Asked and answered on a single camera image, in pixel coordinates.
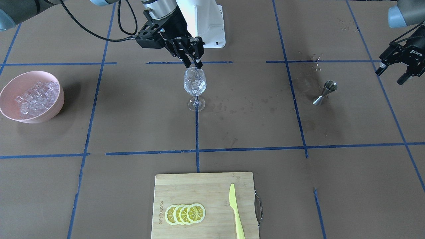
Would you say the steel cocktail jigger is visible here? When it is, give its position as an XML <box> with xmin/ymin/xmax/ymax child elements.
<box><xmin>313</xmin><ymin>80</ymin><xmax>338</xmax><ymax>106</ymax></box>

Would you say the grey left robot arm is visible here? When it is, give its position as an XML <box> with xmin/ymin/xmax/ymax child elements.
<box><xmin>375</xmin><ymin>0</ymin><xmax>425</xmax><ymax>85</ymax></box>

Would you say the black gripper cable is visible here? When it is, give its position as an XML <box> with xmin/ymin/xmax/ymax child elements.
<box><xmin>60</xmin><ymin>0</ymin><xmax>138</xmax><ymax>42</ymax></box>
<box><xmin>389</xmin><ymin>20</ymin><xmax>425</xmax><ymax>46</ymax></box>

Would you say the pile of ice cubes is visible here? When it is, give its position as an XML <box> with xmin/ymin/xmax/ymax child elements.
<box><xmin>15</xmin><ymin>81</ymin><xmax>60</xmax><ymax>119</ymax></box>

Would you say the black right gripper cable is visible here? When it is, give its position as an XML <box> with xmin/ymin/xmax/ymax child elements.
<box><xmin>60</xmin><ymin>0</ymin><xmax>138</xmax><ymax>42</ymax></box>

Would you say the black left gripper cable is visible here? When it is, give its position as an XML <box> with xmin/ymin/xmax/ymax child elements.
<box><xmin>389</xmin><ymin>20</ymin><xmax>425</xmax><ymax>46</ymax></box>

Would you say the bamboo cutting board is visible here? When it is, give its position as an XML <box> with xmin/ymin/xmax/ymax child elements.
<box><xmin>151</xmin><ymin>172</ymin><xmax>260</xmax><ymax>239</ymax></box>

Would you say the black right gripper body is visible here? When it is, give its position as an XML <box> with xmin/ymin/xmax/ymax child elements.
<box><xmin>136</xmin><ymin>7</ymin><xmax>195</xmax><ymax>56</ymax></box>

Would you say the pink bowl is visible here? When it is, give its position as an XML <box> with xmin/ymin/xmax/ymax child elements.
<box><xmin>1</xmin><ymin>71</ymin><xmax>65</xmax><ymax>123</ymax></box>

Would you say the clear wine glass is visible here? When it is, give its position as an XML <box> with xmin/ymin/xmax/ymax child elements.
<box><xmin>183</xmin><ymin>67</ymin><xmax>207</xmax><ymax>112</ymax></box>

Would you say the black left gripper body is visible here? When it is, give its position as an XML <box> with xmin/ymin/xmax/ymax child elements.
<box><xmin>397</xmin><ymin>24</ymin><xmax>425</xmax><ymax>72</ymax></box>

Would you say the yellow plastic knife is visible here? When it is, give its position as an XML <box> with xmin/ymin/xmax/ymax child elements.
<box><xmin>228</xmin><ymin>184</ymin><xmax>245</xmax><ymax>239</ymax></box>

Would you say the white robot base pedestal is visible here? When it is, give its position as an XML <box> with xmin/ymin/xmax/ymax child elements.
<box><xmin>176</xmin><ymin>0</ymin><xmax>226</xmax><ymax>48</ymax></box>

